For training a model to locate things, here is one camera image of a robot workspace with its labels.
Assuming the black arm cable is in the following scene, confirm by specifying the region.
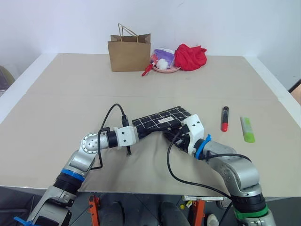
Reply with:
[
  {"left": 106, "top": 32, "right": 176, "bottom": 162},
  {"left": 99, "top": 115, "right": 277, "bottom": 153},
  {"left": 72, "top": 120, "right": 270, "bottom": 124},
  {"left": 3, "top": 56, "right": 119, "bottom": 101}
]
[
  {"left": 90, "top": 103, "right": 129, "bottom": 170},
  {"left": 166, "top": 130, "right": 253, "bottom": 201}
]

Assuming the pink plate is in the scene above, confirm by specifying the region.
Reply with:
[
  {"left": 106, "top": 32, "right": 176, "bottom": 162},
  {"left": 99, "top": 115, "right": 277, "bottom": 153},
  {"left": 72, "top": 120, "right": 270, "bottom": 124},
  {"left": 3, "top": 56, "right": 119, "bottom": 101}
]
[{"left": 151, "top": 63, "right": 182, "bottom": 73}]

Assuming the olive grey chair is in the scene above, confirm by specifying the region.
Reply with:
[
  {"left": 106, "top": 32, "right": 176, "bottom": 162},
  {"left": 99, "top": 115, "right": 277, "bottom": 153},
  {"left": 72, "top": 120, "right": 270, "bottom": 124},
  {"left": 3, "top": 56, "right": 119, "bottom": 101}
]
[{"left": 0, "top": 65, "right": 16, "bottom": 95}]

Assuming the white fluffy pompom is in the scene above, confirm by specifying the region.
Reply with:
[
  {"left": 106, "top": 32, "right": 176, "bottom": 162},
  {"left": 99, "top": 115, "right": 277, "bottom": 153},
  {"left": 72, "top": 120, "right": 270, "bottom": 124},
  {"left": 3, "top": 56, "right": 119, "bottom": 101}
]
[{"left": 157, "top": 58, "right": 169, "bottom": 70}]

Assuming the crumpled red cloth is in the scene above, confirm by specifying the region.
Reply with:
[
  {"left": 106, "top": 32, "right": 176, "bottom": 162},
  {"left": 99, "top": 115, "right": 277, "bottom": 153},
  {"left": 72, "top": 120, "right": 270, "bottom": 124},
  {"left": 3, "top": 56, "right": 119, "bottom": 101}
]
[{"left": 174, "top": 43, "right": 208, "bottom": 72}]

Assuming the red marker black cap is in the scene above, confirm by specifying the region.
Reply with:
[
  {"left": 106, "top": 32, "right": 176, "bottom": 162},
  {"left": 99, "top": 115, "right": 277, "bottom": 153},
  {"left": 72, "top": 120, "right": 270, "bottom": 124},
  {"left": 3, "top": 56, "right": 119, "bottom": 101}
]
[{"left": 220, "top": 106, "right": 230, "bottom": 132}]

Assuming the purple white fabric item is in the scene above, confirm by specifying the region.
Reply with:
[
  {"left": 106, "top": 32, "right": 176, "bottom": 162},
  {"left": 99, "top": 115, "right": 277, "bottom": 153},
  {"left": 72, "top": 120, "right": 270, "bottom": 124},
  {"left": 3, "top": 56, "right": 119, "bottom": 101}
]
[{"left": 153, "top": 48, "right": 176, "bottom": 68}]

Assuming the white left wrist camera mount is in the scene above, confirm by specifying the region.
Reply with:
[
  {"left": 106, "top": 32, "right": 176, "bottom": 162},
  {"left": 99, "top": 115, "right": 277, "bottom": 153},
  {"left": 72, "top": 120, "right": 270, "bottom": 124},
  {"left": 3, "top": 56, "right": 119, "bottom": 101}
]
[{"left": 113, "top": 126, "right": 138, "bottom": 150}]

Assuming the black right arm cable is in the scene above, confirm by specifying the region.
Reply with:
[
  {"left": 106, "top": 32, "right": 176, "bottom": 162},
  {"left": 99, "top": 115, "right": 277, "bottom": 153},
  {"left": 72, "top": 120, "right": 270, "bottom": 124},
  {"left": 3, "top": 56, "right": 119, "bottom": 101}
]
[{"left": 166, "top": 130, "right": 253, "bottom": 201}]

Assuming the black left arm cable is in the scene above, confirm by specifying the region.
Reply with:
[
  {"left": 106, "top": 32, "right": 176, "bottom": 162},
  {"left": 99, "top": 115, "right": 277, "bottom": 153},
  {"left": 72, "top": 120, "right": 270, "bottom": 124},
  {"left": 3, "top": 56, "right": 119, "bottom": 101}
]
[{"left": 90, "top": 103, "right": 129, "bottom": 170}]

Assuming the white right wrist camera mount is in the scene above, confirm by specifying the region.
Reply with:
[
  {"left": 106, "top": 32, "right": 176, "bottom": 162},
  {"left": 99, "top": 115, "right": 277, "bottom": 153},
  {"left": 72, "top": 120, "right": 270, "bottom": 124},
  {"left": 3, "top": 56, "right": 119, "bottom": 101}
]
[{"left": 180, "top": 114, "right": 205, "bottom": 155}]

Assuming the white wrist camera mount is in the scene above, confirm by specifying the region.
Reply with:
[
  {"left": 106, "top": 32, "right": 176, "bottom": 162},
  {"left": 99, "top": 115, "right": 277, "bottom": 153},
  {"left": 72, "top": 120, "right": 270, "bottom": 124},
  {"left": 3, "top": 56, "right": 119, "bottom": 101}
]
[
  {"left": 180, "top": 114, "right": 205, "bottom": 155},
  {"left": 113, "top": 126, "right": 138, "bottom": 150}
]

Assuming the brown paper bag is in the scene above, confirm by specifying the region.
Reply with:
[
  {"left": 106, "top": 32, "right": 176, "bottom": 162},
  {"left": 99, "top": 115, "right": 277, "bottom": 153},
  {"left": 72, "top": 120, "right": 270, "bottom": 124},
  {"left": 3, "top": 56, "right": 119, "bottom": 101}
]
[{"left": 107, "top": 23, "right": 152, "bottom": 73}]

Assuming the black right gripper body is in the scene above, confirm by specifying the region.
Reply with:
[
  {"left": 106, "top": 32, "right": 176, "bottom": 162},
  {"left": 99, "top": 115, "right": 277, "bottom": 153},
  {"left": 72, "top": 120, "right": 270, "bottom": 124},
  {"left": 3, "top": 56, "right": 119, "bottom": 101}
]
[{"left": 173, "top": 124, "right": 191, "bottom": 152}]

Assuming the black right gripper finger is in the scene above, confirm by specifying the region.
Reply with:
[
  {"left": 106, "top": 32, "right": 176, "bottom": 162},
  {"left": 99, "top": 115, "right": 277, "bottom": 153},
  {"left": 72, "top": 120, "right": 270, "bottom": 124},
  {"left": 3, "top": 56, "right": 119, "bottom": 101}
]
[{"left": 163, "top": 129, "right": 182, "bottom": 142}]

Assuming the white shoe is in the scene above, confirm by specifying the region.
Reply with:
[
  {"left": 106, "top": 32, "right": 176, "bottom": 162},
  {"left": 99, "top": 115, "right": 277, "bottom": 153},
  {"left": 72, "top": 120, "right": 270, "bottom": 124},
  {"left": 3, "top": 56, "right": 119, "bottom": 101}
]
[{"left": 206, "top": 213, "right": 220, "bottom": 226}]

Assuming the green highlighter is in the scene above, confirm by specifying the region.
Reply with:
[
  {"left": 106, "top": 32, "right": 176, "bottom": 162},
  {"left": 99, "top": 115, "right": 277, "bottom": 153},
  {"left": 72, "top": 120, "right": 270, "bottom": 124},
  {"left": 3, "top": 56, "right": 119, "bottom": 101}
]
[{"left": 240, "top": 116, "right": 256, "bottom": 143}]

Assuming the dark box orange edge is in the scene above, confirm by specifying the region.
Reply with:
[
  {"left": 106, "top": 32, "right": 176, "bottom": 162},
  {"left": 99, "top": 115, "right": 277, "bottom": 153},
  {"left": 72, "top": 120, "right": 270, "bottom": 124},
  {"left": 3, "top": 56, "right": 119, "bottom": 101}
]
[{"left": 287, "top": 79, "right": 301, "bottom": 105}]

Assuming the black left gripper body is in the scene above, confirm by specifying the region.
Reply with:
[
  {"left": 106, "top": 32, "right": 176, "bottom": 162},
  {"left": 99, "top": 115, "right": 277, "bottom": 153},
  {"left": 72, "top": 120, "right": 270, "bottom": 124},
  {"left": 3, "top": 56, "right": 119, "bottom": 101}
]
[{"left": 135, "top": 130, "right": 152, "bottom": 143}]

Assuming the black white grid pouch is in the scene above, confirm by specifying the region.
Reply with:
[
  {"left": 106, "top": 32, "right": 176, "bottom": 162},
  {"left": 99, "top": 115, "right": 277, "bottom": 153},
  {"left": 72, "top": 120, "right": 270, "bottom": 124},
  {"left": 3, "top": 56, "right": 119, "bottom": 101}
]
[{"left": 131, "top": 105, "right": 192, "bottom": 139}]

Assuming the orange table clamp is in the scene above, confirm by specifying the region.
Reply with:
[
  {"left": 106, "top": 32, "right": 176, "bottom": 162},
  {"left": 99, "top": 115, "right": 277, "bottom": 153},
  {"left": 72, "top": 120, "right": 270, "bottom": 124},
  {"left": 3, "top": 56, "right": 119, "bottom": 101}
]
[
  {"left": 87, "top": 194, "right": 101, "bottom": 226},
  {"left": 192, "top": 198, "right": 206, "bottom": 226}
]

